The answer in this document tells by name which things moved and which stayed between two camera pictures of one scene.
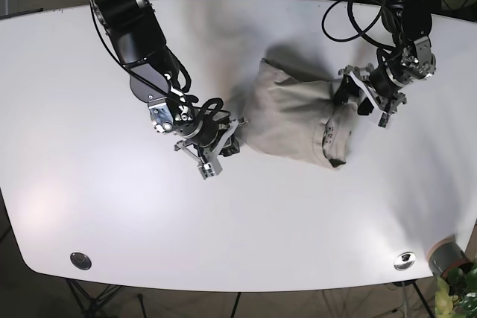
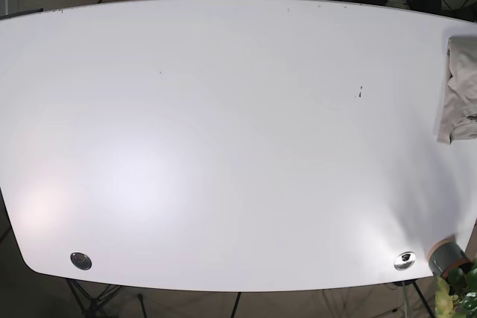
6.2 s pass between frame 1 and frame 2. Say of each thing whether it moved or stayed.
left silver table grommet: stayed
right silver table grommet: stayed
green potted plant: stayed
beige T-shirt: moved
